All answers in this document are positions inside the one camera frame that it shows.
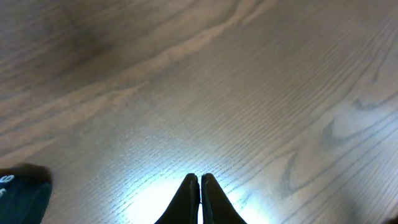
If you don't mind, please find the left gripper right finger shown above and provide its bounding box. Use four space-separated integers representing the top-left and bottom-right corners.
201 173 246 224

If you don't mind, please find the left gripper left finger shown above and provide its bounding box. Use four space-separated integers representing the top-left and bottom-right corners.
155 173 200 224

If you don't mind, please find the black t-shirt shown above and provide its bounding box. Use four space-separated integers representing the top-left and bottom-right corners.
1 164 52 224

